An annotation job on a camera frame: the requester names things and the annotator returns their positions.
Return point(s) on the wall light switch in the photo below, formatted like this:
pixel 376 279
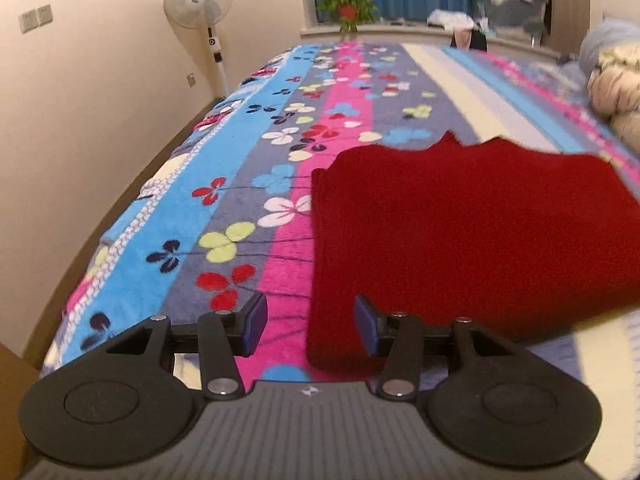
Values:
pixel 28 21
pixel 44 15

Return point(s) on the grey-blue pillow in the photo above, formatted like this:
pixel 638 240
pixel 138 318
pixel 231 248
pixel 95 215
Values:
pixel 600 40

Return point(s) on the striped floral blanket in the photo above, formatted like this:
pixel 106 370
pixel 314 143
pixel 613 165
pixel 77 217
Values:
pixel 240 160

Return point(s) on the wooden bedside furniture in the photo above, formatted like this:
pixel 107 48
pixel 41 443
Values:
pixel 12 410

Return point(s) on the white cloth pile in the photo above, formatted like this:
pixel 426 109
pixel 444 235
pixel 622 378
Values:
pixel 450 19

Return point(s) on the potted green plant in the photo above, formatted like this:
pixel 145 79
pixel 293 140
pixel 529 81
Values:
pixel 347 7

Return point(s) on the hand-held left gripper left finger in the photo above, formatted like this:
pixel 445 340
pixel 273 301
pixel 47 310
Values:
pixel 256 324

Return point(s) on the red knit sweater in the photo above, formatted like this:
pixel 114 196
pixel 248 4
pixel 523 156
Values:
pixel 450 235

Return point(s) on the cream star-print quilt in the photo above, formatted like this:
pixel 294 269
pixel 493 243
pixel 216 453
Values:
pixel 617 90

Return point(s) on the grey plastic storage box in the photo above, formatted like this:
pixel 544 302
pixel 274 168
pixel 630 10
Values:
pixel 505 2

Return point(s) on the wooden wardrobe panel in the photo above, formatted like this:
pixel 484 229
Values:
pixel 572 0

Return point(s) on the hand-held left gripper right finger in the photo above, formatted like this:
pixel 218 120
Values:
pixel 365 325

